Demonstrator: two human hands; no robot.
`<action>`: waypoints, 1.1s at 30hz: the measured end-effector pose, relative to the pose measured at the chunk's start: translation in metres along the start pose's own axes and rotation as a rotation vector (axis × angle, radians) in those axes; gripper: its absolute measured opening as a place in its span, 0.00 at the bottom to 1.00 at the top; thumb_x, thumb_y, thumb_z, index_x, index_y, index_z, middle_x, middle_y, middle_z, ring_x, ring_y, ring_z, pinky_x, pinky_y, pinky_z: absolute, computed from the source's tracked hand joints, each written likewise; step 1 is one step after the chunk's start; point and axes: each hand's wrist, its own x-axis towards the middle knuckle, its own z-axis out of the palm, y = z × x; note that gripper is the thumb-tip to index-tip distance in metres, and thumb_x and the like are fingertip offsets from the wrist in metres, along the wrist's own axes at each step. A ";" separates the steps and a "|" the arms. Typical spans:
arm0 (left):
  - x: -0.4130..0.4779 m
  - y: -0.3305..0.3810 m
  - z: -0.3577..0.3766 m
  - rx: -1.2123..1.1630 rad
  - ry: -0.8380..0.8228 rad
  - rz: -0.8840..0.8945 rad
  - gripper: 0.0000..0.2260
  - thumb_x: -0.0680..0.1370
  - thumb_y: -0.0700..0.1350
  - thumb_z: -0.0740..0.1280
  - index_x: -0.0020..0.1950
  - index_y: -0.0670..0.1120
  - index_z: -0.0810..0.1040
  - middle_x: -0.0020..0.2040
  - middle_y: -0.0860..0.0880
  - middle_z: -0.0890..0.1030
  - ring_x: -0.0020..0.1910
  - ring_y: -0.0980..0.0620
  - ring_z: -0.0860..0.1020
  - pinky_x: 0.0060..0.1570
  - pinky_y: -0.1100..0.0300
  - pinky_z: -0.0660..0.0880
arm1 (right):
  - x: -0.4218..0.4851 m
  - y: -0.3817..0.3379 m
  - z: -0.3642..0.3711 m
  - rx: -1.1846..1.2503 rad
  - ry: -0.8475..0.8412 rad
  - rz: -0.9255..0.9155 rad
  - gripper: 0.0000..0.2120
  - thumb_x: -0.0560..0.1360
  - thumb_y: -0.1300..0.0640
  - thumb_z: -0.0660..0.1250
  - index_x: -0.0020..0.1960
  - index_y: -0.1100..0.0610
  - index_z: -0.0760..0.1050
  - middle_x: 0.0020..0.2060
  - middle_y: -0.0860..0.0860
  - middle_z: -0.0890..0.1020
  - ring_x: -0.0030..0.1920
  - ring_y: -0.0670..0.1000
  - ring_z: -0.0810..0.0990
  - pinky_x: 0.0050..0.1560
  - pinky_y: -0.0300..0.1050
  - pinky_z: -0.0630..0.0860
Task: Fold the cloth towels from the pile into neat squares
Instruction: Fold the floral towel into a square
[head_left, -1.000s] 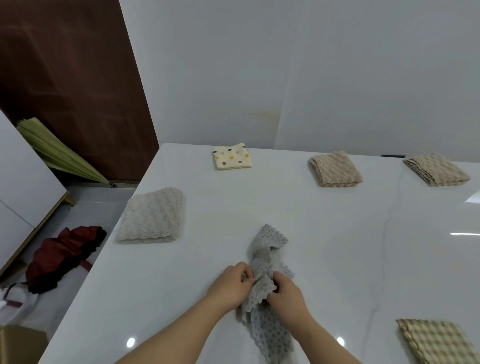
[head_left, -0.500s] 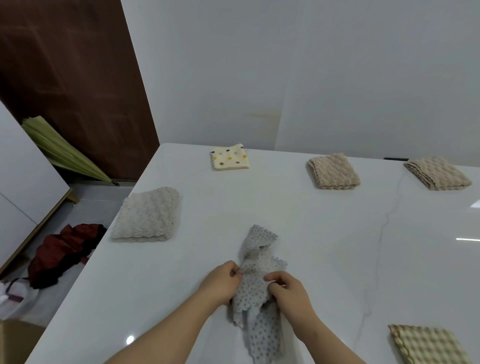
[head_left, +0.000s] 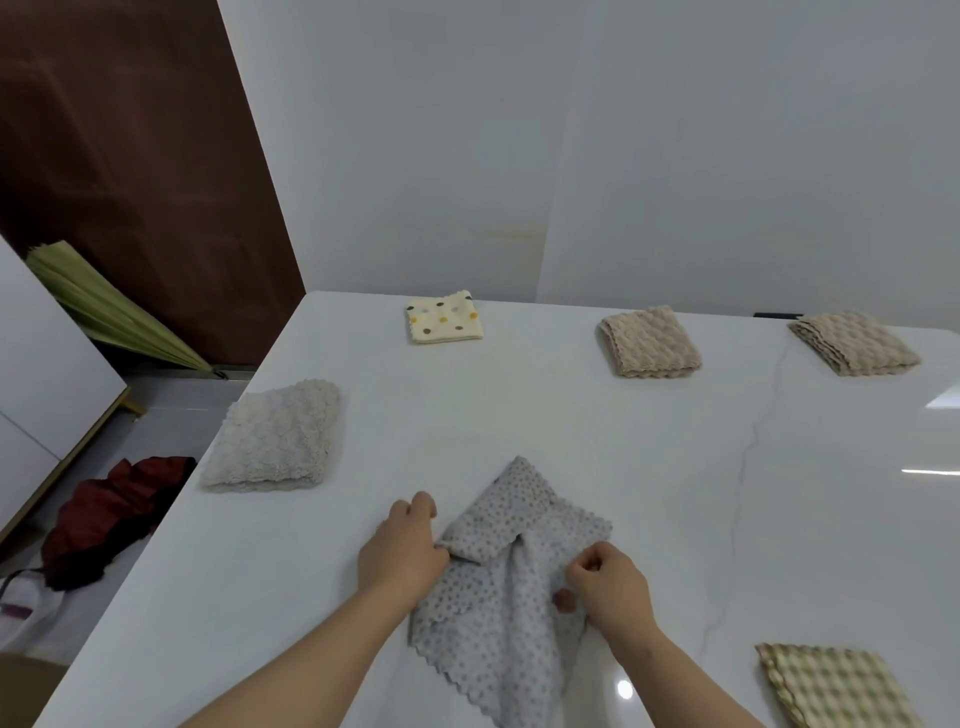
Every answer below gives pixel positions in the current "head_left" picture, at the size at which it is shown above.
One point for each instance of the person's right hand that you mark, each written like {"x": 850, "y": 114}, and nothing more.
{"x": 619, "y": 592}

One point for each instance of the person's left hand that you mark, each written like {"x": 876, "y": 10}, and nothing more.
{"x": 401, "y": 555}

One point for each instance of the grey floral cloth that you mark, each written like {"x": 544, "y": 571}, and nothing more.
{"x": 502, "y": 630}

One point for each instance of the grey fluffy towel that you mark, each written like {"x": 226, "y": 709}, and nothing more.
{"x": 277, "y": 442}

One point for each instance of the yellow polka dot cloth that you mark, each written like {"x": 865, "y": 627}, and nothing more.
{"x": 442, "y": 319}

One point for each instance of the green checked cloth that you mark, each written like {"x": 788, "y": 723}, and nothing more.
{"x": 840, "y": 690}

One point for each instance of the beige textured towel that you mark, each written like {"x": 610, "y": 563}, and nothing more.
{"x": 649, "y": 345}
{"x": 855, "y": 345}

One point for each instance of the person's right forearm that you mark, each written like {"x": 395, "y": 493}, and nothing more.
{"x": 690, "y": 690}

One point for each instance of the person's left forearm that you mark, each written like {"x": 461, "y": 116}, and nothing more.
{"x": 300, "y": 675}

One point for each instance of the white marble table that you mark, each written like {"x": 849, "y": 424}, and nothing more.
{"x": 525, "y": 420}

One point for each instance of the dark red cloth on floor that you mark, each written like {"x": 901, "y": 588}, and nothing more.
{"x": 105, "y": 517}

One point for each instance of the green folded umbrella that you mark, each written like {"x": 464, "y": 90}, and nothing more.
{"x": 112, "y": 311}

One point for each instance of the white plastic bag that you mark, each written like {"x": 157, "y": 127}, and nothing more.
{"x": 26, "y": 615}

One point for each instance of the white cabinet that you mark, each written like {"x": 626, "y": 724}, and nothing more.
{"x": 45, "y": 390}

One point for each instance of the dark brown wooden door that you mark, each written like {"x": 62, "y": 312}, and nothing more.
{"x": 142, "y": 165}

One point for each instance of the black wall socket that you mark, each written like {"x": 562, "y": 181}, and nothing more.
{"x": 778, "y": 316}

